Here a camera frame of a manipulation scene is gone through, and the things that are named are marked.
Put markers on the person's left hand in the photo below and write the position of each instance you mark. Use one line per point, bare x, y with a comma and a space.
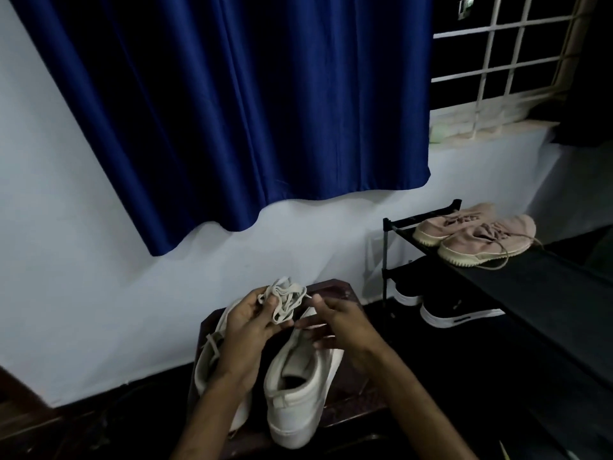
244, 344

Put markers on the person's right hand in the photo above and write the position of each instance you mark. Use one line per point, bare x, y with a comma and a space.
349, 330

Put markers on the person's right forearm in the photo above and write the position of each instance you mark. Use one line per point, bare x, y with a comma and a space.
416, 412

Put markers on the dark brown plastic stool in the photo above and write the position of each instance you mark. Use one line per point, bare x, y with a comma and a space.
354, 392

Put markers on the black sneaker white sole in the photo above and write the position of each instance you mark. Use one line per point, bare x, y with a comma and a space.
455, 320
407, 297

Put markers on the pink sneaker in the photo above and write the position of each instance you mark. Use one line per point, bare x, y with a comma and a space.
474, 244
436, 229

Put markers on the thin yellow strip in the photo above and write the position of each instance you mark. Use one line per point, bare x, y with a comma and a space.
504, 450

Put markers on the black shoe rack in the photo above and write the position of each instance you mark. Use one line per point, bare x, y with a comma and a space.
550, 301

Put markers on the small green block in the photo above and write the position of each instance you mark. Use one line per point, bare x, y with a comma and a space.
437, 134

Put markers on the blue curtain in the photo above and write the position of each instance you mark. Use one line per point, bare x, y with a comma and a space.
586, 67
239, 90

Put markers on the white window grille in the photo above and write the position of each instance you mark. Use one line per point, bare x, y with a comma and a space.
488, 67

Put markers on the brown wooden door frame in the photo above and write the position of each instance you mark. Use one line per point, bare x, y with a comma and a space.
24, 412

